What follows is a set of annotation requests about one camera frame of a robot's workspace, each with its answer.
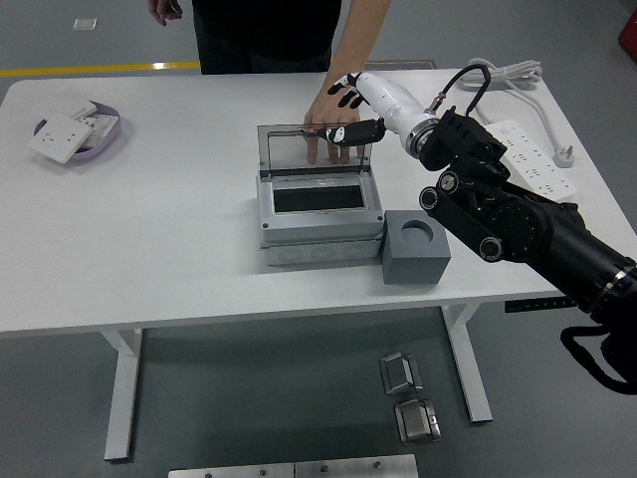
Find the person's right hand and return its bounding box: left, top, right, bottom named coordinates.
left=147, top=0, right=183, bottom=28

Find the person's left hand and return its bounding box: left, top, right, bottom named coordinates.
left=303, top=85, right=367, bottom=166

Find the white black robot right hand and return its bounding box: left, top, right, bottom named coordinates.
left=318, top=71, right=433, bottom=147

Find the grey junction box clear lid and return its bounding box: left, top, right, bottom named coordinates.
left=256, top=121, right=387, bottom=268

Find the grey cube with round recess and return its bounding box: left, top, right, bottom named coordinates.
left=381, top=208, right=453, bottom=286

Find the dark floor grille plate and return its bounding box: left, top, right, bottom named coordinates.
left=364, top=59, right=438, bottom=72

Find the yellow floor tape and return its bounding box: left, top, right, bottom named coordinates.
left=0, top=60, right=202, bottom=79

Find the person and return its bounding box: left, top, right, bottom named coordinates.
left=190, top=0, right=345, bottom=77

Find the white socket panel grey back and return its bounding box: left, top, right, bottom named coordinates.
left=81, top=114, right=120, bottom=148

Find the purple oval tray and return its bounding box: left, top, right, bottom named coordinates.
left=32, top=102, right=123, bottom=163

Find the white power strip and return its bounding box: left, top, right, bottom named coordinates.
left=485, top=119, right=578, bottom=202

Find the red object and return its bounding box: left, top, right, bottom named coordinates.
left=615, top=8, right=637, bottom=52

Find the black table control panel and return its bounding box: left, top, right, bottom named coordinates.
left=505, top=297, right=571, bottom=315

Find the metal clamp block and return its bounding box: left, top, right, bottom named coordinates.
left=378, top=352, right=425, bottom=396
left=393, top=397, right=443, bottom=445

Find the white table leg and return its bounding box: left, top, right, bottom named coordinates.
left=98, top=328, right=145, bottom=462
left=440, top=301, right=494, bottom=424

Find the white power cord with plug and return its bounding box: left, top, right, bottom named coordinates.
left=456, top=58, right=578, bottom=169

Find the white wall switch panel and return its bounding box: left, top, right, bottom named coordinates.
left=33, top=99, right=100, bottom=123

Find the large white wall socket panel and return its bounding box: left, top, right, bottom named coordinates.
left=27, top=113, right=94, bottom=165

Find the metal base plate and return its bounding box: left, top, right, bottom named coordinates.
left=167, top=461, right=296, bottom=478
left=293, top=453, right=420, bottom=478

